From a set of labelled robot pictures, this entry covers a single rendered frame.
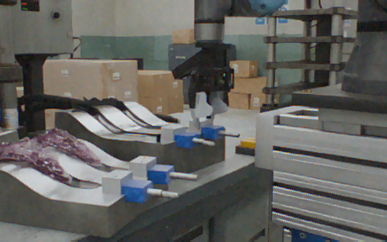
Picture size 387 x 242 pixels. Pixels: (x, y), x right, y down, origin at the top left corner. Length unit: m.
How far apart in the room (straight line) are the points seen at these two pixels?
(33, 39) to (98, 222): 1.17
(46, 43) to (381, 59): 1.42
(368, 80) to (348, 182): 0.15
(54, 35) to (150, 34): 7.84
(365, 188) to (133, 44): 9.44
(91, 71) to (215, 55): 4.00
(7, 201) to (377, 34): 0.65
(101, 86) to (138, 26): 5.06
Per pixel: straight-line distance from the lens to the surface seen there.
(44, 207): 0.81
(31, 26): 1.82
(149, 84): 5.73
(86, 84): 5.10
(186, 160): 1.08
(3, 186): 0.85
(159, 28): 9.54
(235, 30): 8.50
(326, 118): 0.70
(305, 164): 0.72
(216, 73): 1.07
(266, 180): 1.43
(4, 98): 1.62
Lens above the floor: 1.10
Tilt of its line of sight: 10 degrees down
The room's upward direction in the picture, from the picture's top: straight up
